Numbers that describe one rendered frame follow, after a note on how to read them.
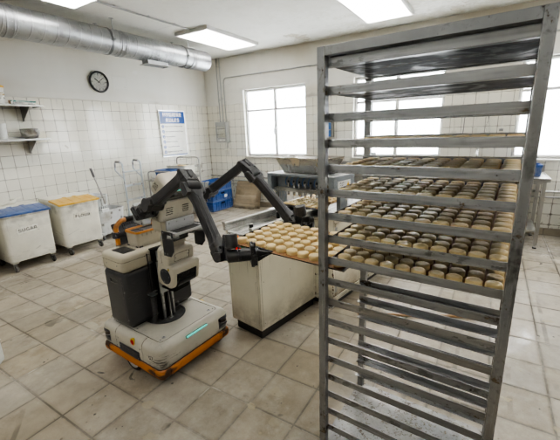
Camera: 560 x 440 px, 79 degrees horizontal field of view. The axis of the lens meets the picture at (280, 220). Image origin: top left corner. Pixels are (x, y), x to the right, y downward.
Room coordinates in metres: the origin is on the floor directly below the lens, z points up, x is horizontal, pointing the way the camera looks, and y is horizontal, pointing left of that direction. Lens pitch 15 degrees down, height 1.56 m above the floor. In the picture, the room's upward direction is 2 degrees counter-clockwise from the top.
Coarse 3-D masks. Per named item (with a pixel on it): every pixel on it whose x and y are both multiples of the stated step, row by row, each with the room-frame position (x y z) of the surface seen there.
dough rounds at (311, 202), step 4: (308, 196) 3.25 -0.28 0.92; (312, 196) 3.21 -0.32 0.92; (328, 196) 3.19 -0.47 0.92; (292, 200) 3.09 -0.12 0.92; (296, 200) 3.09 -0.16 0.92; (300, 200) 3.07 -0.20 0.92; (304, 200) 3.08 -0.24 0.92; (308, 200) 3.06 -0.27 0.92; (312, 200) 3.08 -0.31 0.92; (316, 200) 3.05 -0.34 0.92; (328, 200) 3.04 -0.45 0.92; (332, 200) 3.02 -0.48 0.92; (336, 200) 3.04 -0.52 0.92; (292, 204) 2.95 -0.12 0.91; (296, 204) 2.91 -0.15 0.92; (308, 204) 2.87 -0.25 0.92; (312, 204) 2.87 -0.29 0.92; (316, 204) 2.86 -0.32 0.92; (328, 204) 2.93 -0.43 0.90; (316, 208) 2.79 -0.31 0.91
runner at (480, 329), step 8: (360, 296) 1.61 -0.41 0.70; (368, 304) 1.56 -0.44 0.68; (376, 304) 1.56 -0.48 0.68; (384, 304) 1.54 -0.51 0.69; (392, 304) 1.52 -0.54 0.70; (400, 312) 1.48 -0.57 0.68; (408, 312) 1.47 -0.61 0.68; (416, 312) 1.45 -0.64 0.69; (424, 312) 1.43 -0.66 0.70; (432, 320) 1.39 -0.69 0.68; (440, 320) 1.39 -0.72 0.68; (448, 320) 1.37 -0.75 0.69; (456, 320) 1.35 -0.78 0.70; (464, 328) 1.32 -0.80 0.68; (472, 328) 1.32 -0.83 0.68; (480, 328) 1.30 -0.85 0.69; (488, 328) 1.28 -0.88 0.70; (488, 336) 1.26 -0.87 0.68; (496, 336) 1.25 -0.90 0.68
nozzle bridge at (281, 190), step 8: (272, 176) 3.12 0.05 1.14; (280, 176) 3.14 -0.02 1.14; (296, 176) 2.91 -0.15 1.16; (304, 176) 2.85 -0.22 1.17; (312, 176) 2.79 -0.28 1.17; (336, 176) 2.69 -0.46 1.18; (344, 176) 2.77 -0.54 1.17; (352, 176) 2.88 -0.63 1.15; (272, 184) 3.11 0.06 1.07; (280, 184) 3.14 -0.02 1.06; (296, 184) 3.02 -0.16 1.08; (312, 184) 2.90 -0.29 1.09; (336, 184) 2.69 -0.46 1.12; (344, 184) 2.77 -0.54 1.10; (280, 192) 3.21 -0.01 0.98; (304, 192) 2.89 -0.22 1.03; (312, 192) 2.84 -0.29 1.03; (344, 200) 2.78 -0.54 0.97
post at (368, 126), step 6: (366, 102) 1.61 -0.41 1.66; (372, 102) 1.62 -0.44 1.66; (366, 108) 1.61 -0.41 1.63; (372, 108) 1.62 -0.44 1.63; (366, 126) 1.61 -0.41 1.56; (366, 132) 1.61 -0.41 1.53; (366, 150) 1.61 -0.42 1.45; (360, 276) 1.62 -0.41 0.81; (366, 276) 1.61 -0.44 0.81; (360, 294) 1.61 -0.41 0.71; (366, 294) 1.62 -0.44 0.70; (360, 324) 1.61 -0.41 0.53; (360, 336) 1.61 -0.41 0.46; (360, 354) 1.61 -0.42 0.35; (360, 366) 1.61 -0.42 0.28; (360, 378) 1.61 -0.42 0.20; (360, 384) 1.61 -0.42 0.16
